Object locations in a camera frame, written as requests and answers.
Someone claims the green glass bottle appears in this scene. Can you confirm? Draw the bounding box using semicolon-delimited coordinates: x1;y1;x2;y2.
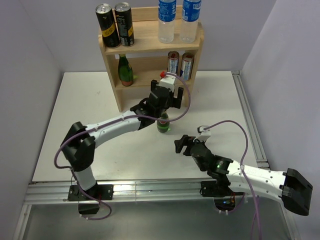
117;54;137;87
156;111;170;133

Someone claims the silver red-tab can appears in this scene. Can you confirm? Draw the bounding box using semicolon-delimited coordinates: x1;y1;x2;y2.
167;51;180;75

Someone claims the silver blue energy can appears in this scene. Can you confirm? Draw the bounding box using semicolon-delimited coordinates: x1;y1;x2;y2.
179;52;194;82

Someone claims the clear water bottle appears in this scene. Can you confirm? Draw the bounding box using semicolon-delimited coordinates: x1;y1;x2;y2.
158;0;177;44
179;0;202;43

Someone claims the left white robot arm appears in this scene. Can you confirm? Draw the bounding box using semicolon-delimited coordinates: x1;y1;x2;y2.
60;75;184;200

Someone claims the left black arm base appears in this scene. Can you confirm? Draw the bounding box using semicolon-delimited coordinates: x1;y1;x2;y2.
67;183;114;217

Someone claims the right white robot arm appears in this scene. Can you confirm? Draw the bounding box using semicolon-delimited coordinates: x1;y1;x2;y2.
174;134;313;216

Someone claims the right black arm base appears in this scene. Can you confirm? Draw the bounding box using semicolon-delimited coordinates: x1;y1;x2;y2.
199;180;243;211

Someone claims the wooden three-tier shelf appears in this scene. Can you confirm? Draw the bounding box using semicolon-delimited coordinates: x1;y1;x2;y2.
98;5;205;111

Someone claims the left black yellow can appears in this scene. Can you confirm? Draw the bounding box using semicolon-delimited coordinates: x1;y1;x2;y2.
95;3;120;48

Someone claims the black yellow can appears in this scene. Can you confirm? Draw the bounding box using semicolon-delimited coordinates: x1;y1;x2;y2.
114;2;135;47
95;3;120;48

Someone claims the right black yellow can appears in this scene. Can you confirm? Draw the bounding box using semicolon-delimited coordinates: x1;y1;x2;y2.
114;2;135;47

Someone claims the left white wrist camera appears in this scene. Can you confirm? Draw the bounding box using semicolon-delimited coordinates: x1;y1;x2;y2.
158;71;177;93

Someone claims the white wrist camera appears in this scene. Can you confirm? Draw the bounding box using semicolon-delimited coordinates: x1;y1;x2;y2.
193;125;211;143
158;71;177;93

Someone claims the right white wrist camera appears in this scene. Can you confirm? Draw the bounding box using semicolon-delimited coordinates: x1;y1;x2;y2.
193;125;211;143

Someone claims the aluminium front rail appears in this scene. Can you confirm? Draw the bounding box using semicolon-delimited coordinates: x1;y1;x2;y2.
23;174;286;205

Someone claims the aluminium rail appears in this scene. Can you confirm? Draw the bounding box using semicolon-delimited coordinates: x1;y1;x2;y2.
231;70;270;170
23;174;286;205

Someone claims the aluminium right rail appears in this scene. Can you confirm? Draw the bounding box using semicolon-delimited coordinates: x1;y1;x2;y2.
231;70;270;170

